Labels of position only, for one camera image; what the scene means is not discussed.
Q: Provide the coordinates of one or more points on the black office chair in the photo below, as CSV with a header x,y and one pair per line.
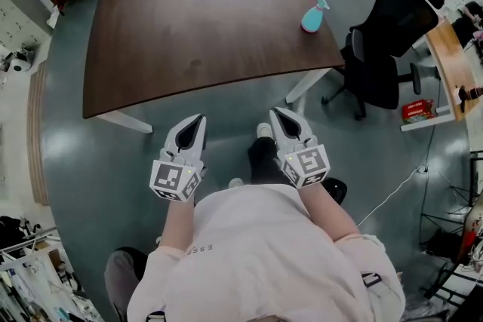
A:
x,y
377,68

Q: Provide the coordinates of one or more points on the person's left white shoe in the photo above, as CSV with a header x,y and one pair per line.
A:
x,y
235,183

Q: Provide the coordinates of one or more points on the red box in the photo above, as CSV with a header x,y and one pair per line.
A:
x,y
417,111

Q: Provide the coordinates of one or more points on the white round appliance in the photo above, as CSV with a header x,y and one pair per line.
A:
x,y
19,65

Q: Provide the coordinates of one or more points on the person's left forearm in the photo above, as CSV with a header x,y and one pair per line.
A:
x,y
177,222

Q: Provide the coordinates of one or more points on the person's white shoe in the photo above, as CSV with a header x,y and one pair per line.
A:
x,y
235,183
264,130

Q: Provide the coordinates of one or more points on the person's black trousers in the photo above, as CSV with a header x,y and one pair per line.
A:
x,y
264,162

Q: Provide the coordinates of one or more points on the person's white shirt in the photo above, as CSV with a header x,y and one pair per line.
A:
x,y
256,256

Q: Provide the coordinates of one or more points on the dark brown wooden table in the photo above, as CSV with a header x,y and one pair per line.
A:
x,y
196,41

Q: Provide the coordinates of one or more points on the teal spray bottle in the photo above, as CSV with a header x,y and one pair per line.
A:
x,y
312,19

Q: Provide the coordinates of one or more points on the light wooden desk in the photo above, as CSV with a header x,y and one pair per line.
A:
x,y
451,68

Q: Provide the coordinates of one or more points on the cluttered white workbench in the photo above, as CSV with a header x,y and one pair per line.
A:
x,y
34,275

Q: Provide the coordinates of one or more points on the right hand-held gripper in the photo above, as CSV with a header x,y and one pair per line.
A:
x,y
307,164

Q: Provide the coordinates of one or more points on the person's right white shoe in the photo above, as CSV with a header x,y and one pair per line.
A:
x,y
264,130

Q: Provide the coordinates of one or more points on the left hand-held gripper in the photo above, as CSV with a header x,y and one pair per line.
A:
x,y
175,177

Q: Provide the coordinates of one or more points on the black round stool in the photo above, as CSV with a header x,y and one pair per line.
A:
x,y
336,190

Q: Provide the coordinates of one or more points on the person's right forearm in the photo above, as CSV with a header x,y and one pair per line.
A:
x,y
328,211

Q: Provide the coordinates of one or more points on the black metal stand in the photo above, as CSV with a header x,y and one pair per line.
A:
x,y
453,233

